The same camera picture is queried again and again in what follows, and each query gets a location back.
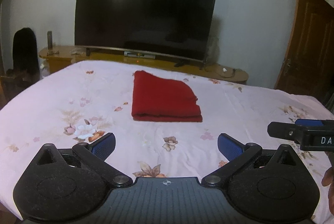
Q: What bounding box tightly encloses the floral white bed sheet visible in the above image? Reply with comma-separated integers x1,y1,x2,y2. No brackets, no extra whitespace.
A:
1,61,332,214

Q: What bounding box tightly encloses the brass door handle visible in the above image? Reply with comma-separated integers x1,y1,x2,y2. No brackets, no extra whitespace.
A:
282,58,291,76

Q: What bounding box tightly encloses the silver set-top box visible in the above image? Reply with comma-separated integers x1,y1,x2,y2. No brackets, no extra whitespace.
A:
124,51,156,59

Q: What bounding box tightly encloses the wooden tv stand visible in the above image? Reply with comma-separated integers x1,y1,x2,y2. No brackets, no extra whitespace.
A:
39,46,249,84

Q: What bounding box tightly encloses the black curved television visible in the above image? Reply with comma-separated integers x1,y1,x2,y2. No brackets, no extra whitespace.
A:
74,0,215,62

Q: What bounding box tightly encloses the clear glass vase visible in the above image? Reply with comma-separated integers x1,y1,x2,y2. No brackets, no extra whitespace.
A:
205,36,220,65

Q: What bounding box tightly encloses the red embellished knit sweater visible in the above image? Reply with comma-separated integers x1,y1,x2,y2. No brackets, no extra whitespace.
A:
131,71,203,122

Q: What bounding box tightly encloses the black cable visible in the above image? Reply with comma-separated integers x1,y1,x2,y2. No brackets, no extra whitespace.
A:
204,64,241,79

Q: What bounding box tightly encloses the person's right hand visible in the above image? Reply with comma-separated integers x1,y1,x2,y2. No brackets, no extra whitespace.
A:
320,167,334,224

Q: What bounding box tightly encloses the black chair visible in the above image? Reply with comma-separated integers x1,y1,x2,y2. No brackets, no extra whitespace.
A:
1,27,40,101

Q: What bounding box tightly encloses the brown wooden door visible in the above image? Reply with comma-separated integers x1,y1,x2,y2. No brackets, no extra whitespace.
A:
275,0,333,105

